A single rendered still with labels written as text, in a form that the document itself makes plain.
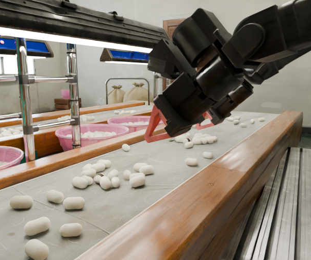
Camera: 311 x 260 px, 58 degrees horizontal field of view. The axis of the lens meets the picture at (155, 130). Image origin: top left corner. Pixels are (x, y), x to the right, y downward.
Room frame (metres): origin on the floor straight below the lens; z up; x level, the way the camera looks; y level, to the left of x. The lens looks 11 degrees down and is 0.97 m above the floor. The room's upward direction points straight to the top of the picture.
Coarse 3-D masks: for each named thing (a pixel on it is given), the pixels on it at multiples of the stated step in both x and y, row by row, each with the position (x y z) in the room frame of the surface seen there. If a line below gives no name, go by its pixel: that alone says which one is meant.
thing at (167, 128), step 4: (160, 120) 0.51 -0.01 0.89; (168, 120) 0.43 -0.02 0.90; (156, 124) 0.51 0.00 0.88; (168, 124) 0.43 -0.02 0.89; (168, 128) 0.43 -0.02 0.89; (184, 128) 0.44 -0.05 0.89; (188, 128) 0.46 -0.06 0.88; (152, 132) 0.51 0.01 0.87; (168, 132) 0.43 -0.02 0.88; (172, 132) 0.43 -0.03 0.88; (176, 132) 0.43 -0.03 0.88; (180, 132) 0.44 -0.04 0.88; (184, 132) 0.47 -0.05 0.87; (172, 136) 0.43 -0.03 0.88
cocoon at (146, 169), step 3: (150, 165) 0.64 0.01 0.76; (141, 168) 0.62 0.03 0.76; (144, 168) 0.62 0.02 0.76; (147, 168) 0.62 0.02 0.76; (150, 168) 0.63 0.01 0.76; (153, 168) 0.63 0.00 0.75; (141, 171) 0.62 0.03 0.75; (144, 171) 0.62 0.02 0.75; (147, 171) 0.62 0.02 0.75; (150, 171) 0.63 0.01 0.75; (153, 171) 0.63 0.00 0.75; (144, 174) 0.62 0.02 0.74
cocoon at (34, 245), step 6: (30, 240) 0.33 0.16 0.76; (36, 240) 0.33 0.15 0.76; (30, 246) 0.32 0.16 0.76; (36, 246) 0.32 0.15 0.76; (42, 246) 0.32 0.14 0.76; (30, 252) 0.31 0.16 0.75; (36, 252) 0.31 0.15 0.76; (42, 252) 0.31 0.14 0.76; (48, 252) 0.32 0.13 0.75; (36, 258) 0.31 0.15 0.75; (42, 258) 0.31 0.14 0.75
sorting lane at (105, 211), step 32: (192, 128) 1.21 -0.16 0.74; (224, 128) 1.21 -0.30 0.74; (256, 128) 1.21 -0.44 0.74; (96, 160) 0.74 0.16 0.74; (128, 160) 0.74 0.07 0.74; (160, 160) 0.74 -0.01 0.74; (0, 192) 0.53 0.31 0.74; (32, 192) 0.53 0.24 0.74; (64, 192) 0.53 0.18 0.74; (96, 192) 0.53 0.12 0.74; (128, 192) 0.53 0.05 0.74; (160, 192) 0.53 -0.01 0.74; (0, 224) 0.40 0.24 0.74; (96, 224) 0.40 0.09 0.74; (0, 256) 0.32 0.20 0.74; (64, 256) 0.32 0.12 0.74
